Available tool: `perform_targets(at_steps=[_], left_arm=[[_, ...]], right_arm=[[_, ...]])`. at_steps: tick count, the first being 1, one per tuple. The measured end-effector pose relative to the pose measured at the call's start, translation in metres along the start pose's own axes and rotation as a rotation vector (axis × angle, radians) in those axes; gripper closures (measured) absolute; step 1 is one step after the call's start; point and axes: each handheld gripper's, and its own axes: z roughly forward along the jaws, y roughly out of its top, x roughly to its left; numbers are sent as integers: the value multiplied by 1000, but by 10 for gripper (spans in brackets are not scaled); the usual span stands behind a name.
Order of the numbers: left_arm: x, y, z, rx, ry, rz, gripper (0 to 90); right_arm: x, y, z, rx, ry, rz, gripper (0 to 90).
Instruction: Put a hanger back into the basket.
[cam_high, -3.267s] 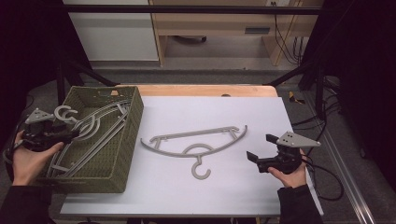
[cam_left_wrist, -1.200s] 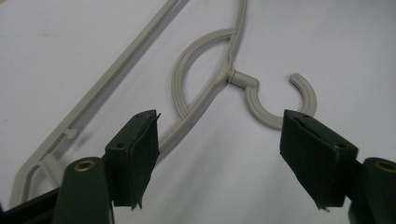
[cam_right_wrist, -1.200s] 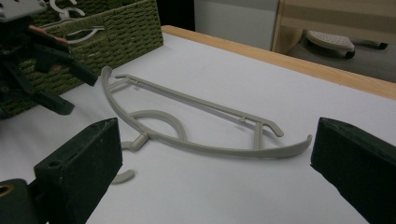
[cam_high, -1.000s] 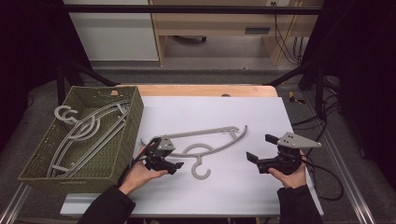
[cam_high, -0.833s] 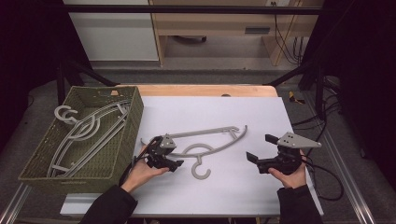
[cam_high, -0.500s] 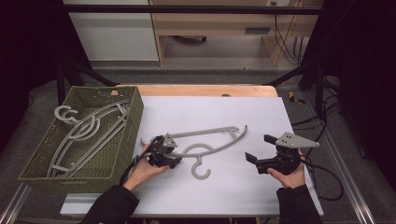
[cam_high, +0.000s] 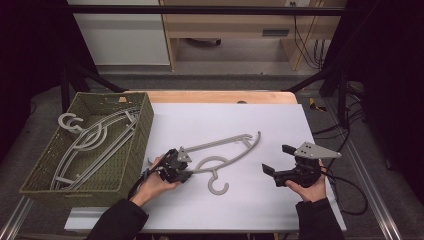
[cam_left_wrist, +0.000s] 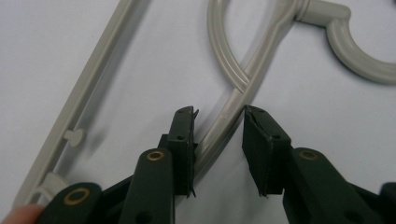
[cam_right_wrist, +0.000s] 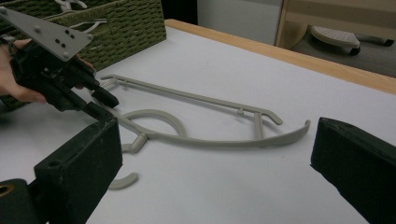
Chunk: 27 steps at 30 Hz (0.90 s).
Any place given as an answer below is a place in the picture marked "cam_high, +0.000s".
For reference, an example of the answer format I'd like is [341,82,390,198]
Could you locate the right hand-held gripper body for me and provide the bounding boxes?
[273,141,343,189]

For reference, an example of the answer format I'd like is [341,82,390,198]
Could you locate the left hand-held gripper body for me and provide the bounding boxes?
[155,145,193,184]

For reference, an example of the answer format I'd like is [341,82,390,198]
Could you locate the green woven basket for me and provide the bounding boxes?
[19,91,155,208]

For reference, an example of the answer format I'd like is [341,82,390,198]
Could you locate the grey plastic clothes hanger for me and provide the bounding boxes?
[54,111,140,192]
[51,107,141,192]
[53,109,140,192]
[147,130,262,196]

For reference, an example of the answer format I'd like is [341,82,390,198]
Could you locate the person's right hand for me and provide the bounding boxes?
[285,159,329,204]

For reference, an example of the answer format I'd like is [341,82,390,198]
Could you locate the person's left hand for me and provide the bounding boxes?
[130,155,182,208]

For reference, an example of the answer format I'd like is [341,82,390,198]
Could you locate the yellow and black object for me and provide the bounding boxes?
[307,96,328,113]

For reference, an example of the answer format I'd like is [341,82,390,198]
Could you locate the black metal stand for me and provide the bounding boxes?
[284,61,350,129]
[59,59,128,113]

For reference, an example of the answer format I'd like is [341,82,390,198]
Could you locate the black curtain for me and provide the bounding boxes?
[328,0,424,204]
[0,0,98,163]

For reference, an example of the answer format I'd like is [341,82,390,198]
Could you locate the teal rectangular desk label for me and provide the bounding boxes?
[261,28,291,37]

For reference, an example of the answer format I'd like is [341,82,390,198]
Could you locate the white cabinet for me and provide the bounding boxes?
[67,0,171,66]

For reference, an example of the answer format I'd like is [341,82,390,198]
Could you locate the beige wooden desk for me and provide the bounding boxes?
[159,0,348,72]

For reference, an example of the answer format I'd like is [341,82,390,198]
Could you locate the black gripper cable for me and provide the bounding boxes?
[127,165,158,201]
[321,129,370,216]

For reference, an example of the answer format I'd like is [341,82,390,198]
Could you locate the black floor cable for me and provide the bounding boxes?
[312,81,365,141]

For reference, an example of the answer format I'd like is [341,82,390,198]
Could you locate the aluminium rail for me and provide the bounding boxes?
[343,133,405,240]
[0,195,35,240]

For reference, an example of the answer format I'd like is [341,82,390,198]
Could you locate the yellow cable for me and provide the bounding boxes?
[294,0,325,71]

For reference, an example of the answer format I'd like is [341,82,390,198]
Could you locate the white wall socket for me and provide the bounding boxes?
[284,0,312,8]

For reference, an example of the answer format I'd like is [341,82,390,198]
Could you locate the black horizontal frame bar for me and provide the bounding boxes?
[64,4,346,16]

